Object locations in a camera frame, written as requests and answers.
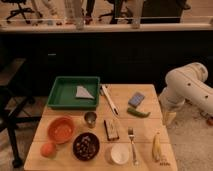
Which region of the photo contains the black office chair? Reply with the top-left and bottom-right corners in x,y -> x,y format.
0,0 -> 43,24

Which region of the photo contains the brown chocolate bar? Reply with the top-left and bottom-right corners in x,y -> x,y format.
104,119 -> 119,141

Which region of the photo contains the blue sponge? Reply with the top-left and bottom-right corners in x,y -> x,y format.
128,92 -> 145,107

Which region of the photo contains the dark side chair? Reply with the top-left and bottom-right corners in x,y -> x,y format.
0,58 -> 40,168

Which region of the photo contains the silver fork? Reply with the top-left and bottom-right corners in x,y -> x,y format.
128,127 -> 139,165

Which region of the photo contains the orange fruit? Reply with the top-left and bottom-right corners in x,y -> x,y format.
40,142 -> 56,157

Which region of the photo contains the green chili pepper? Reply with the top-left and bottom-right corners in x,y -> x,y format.
127,107 -> 151,118

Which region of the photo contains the yellow banana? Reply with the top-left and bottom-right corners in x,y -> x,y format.
152,132 -> 161,162

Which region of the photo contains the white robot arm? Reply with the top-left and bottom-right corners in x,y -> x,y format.
158,62 -> 213,126

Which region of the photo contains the dark bowl with nuts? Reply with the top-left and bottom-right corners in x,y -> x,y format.
72,132 -> 100,161

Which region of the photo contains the red orange bowl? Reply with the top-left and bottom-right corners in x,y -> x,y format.
47,117 -> 74,144

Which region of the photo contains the grey folded cloth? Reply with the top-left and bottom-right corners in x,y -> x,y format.
76,86 -> 93,99

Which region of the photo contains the green plastic tray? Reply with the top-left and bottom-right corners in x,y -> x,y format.
47,76 -> 100,110

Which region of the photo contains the small metal cup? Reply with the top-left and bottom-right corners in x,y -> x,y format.
84,112 -> 97,128

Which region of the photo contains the white cup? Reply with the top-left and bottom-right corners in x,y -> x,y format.
110,144 -> 129,165

